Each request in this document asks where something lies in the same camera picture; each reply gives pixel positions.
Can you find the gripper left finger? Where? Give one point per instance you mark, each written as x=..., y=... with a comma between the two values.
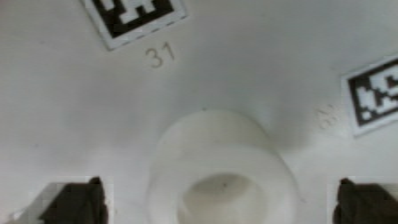
x=79, y=207

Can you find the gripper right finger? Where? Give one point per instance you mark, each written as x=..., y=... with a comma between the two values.
x=367, y=204

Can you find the white round table top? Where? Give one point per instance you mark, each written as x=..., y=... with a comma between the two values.
x=217, y=101

